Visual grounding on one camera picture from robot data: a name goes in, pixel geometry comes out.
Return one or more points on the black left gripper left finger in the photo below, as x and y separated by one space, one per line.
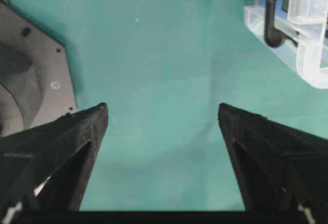
48 167

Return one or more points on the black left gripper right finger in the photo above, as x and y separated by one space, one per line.
278 168

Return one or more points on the clear plastic storage case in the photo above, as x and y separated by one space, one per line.
296 31

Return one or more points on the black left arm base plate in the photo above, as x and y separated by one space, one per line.
36 85

